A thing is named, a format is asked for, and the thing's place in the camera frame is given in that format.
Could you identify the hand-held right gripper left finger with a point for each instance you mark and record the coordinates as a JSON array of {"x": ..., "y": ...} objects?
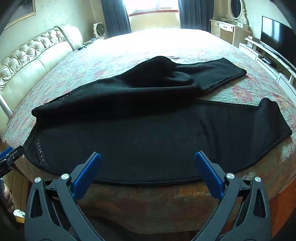
[{"x": 89, "y": 171}]

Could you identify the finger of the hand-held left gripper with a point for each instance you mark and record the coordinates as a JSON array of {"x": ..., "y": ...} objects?
[{"x": 12, "y": 155}]

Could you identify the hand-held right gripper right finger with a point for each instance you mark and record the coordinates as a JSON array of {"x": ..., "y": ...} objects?
[{"x": 208, "y": 171}]

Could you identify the black pants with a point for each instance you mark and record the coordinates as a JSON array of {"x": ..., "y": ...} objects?
[{"x": 138, "y": 139}]

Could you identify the person's left hand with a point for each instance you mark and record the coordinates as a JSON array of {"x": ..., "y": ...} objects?
[{"x": 8, "y": 200}]

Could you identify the cream tufted headboard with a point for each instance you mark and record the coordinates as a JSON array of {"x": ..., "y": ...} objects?
[{"x": 34, "y": 60}]

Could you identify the white television stand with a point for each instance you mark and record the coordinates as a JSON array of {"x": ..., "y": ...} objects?
[{"x": 261, "y": 54}]

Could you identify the bedside table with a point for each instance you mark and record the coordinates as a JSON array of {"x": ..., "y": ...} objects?
[{"x": 89, "y": 42}]

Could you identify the floral bedspread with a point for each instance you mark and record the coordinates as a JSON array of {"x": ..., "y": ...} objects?
[{"x": 138, "y": 46}]

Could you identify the set-top box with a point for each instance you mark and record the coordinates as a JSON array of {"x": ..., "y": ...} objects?
[{"x": 253, "y": 39}]

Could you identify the cream vanity dresser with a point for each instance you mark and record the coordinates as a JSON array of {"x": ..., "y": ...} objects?
[{"x": 227, "y": 32}]

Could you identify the white fan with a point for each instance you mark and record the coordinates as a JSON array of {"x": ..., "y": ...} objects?
[{"x": 100, "y": 30}]

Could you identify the black television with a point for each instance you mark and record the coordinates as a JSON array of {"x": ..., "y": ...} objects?
[{"x": 277, "y": 37}]

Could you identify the dark blue curtain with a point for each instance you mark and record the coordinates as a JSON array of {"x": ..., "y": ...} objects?
[
  {"x": 194, "y": 14},
  {"x": 115, "y": 16}
]

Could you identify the oval vanity mirror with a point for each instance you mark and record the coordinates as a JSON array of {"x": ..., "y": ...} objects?
[{"x": 235, "y": 9}]

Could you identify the window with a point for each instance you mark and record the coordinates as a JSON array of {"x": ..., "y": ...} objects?
[{"x": 150, "y": 5}]

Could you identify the wooden bed frame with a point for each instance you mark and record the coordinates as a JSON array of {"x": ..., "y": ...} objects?
[{"x": 283, "y": 208}]

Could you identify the framed wall picture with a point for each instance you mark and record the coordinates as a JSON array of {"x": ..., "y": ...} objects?
[{"x": 22, "y": 12}]

